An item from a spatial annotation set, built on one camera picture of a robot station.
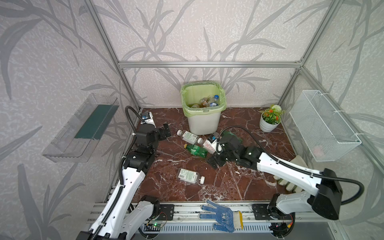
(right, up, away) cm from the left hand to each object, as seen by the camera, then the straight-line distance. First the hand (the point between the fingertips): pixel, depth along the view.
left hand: (161, 119), depth 73 cm
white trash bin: (+22, -3, +26) cm, 34 cm away
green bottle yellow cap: (+36, -9, +30) cm, 47 cm away
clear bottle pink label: (+22, -12, -4) cm, 26 cm away
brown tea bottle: (+21, +11, +28) cm, 37 cm away
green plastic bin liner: (+14, +18, +25) cm, 34 cm away
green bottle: (+17, -19, +20) cm, 32 cm away
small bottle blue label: (+29, +12, +22) cm, 39 cm away
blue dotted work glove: (+35, -48, -2) cm, 60 cm away
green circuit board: (-1, -51, -2) cm, 51 cm away
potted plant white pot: (+64, +1, +21) cm, 67 cm away
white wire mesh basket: (+72, -7, -11) cm, 73 cm away
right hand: (+25, -15, +5) cm, 30 cm away
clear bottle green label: (+13, -32, +9) cm, 36 cm away
